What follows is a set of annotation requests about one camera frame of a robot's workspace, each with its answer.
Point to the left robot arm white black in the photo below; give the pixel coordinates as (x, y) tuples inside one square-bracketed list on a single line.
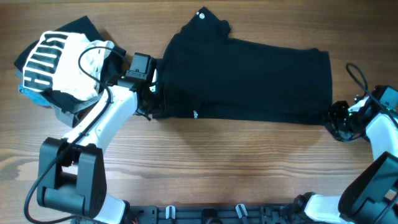
[(72, 177)]

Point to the black t-shirt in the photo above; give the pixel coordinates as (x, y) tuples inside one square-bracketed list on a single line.
[(205, 73)]

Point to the folded grey garment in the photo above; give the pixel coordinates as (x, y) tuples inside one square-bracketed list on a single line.
[(73, 116)]

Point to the folded blue garment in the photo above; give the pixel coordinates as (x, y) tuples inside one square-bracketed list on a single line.
[(33, 96)]

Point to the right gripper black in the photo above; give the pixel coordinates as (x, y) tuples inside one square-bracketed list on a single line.
[(334, 111)]

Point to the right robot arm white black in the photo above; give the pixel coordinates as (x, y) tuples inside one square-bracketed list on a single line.
[(364, 200)]

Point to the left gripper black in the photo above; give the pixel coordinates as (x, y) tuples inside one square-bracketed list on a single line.
[(157, 108)]

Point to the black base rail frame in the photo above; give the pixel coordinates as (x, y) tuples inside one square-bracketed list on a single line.
[(238, 214)]

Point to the white shirt black print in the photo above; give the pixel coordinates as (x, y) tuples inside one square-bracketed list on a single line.
[(60, 60)]

